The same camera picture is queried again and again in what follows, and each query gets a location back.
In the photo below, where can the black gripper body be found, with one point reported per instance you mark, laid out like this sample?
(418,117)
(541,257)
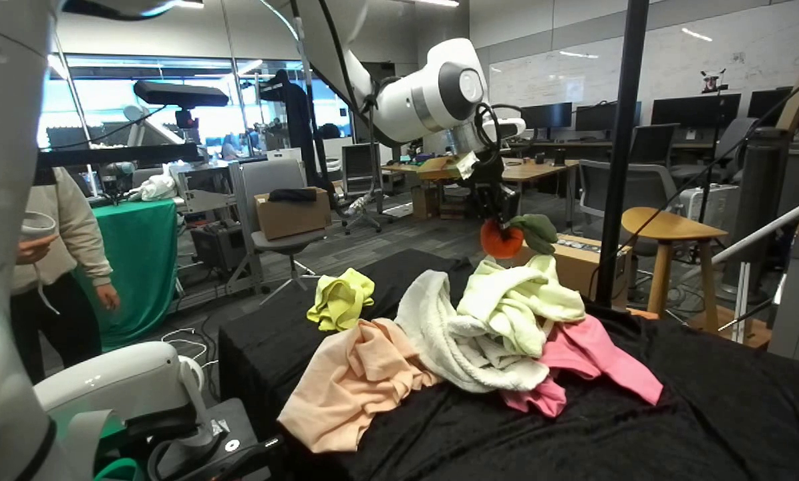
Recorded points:
(496,190)

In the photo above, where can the orange plush fruit green leaves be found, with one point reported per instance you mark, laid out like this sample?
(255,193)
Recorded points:
(507,241)

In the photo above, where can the pale green terry towel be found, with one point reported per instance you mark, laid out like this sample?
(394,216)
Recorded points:
(523,304)

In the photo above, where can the small white towel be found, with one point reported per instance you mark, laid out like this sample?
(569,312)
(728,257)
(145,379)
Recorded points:
(434,329)

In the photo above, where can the yellow cloth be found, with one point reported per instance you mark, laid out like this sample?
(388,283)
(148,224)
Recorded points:
(342,297)

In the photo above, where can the peach cloth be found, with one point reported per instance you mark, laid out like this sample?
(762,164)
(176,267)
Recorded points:
(355,383)

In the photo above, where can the wooden office desk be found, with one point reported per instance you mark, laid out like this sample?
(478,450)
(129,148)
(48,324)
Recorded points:
(541,170)

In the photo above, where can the black computer monitor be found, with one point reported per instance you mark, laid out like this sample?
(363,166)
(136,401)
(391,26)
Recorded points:
(546,114)
(594,117)
(768,106)
(696,112)

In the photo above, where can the black vertical pole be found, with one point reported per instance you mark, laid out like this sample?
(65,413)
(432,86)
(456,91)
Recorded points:
(627,152)

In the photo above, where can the wooden stool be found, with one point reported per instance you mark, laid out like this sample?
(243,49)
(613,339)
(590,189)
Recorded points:
(676,229)

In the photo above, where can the pink cloth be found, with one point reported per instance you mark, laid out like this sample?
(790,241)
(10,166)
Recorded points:
(602,356)

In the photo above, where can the plain cardboard box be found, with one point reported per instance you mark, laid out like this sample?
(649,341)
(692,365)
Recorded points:
(292,216)

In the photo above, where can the grey office chair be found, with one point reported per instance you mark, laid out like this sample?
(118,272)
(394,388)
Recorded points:
(269,177)

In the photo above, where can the grey metal tripod pole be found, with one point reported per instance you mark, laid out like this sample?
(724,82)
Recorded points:
(760,234)

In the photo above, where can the black computer tower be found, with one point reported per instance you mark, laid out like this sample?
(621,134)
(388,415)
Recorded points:
(762,196)

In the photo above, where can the black velvet tablecloth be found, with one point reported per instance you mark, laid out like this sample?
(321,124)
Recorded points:
(756,419)

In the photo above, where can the white crumpled bag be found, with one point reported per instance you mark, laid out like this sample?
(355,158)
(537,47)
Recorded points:
(153,186)

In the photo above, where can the green table cover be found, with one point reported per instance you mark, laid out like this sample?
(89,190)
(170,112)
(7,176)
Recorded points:
(145,257)

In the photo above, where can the person in beige sweatshirt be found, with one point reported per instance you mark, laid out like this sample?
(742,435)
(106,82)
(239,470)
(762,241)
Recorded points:
(69,232)

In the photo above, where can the tan wrist camera box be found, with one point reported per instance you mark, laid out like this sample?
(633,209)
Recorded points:
(467,166)

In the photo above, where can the black stereo camera bar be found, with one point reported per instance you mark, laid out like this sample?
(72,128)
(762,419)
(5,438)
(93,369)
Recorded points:
(181,91)

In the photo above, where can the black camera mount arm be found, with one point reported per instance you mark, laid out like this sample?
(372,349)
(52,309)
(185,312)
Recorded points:
(121,154)

